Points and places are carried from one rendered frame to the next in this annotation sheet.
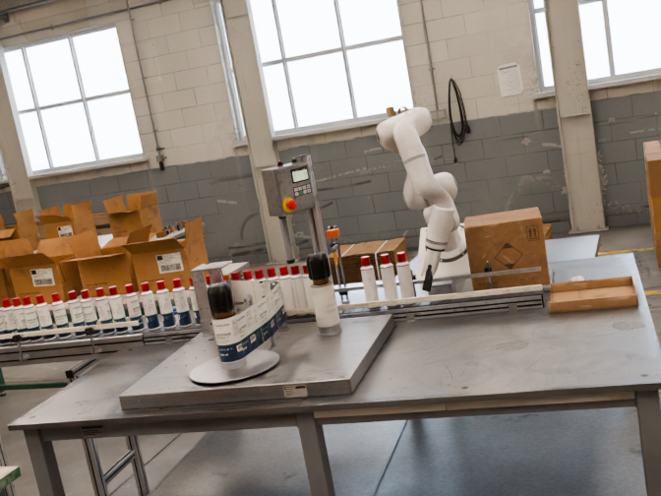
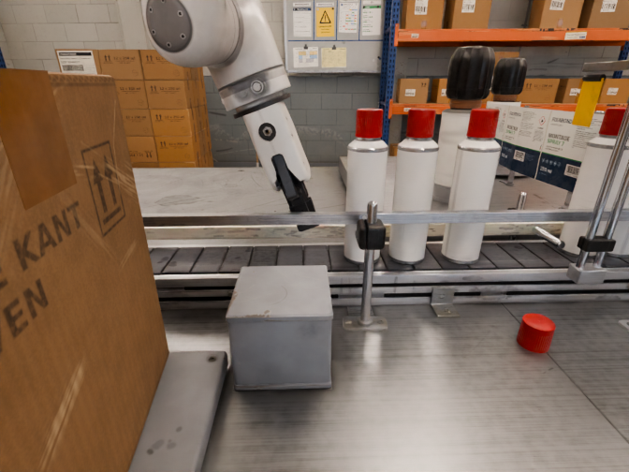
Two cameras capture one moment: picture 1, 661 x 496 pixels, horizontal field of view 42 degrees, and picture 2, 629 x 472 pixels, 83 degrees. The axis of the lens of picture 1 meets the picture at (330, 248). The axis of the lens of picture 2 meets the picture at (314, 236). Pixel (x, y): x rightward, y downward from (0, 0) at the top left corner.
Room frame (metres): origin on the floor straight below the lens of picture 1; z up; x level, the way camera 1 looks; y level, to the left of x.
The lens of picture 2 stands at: (3.64, -0.48, 1.11)
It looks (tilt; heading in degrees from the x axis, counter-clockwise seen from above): 23 degrees down; 161
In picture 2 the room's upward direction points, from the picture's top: straight up
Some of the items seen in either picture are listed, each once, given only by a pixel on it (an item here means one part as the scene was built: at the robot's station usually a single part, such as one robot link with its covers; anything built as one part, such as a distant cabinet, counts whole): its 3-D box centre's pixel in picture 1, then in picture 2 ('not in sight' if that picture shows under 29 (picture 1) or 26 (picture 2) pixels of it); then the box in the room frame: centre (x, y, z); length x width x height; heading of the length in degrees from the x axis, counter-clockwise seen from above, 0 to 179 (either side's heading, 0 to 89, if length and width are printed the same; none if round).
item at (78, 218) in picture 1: (67, 225); not in sight; (7.54, 2.24, 0.97); 0.42 x 0.39 x 0.37; 156
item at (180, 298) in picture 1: (181, 302); not in sight; (3.51, 0.65, 0.98); 0.05 x 0.05 x 0.20
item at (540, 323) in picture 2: not in sight; (535, 331); (3.41, -0.13, 0.85); 0.03 x 0.03 x 0.03
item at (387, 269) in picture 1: (389, 279); (413, 188); (3.24, -0.20, 0.98); 0.05 x 0.05 x 0.20
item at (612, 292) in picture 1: (591, 293); not in sight; (3.02, -0.91, 0.85); 0.30 x 0.26 x 0.04; 73
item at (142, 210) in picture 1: (132, 217); not in sight; (7.38, 1.63, 0.97); 0.43 x 0.42 x 0.37; 155
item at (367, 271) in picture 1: (369, 281); (471, 188); (3.27, -0.13, 0.98); 0.05 x 0.05 x 0.20
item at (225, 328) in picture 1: (226, 325); (501, 112); (2.79, 0.39, 1.04); 0.09 x 0.09 x 0.29
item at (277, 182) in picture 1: (288, 188); not in sight; (3.43, 0.12, 1.38); 0.17 x 0.10 x 0.19; 128
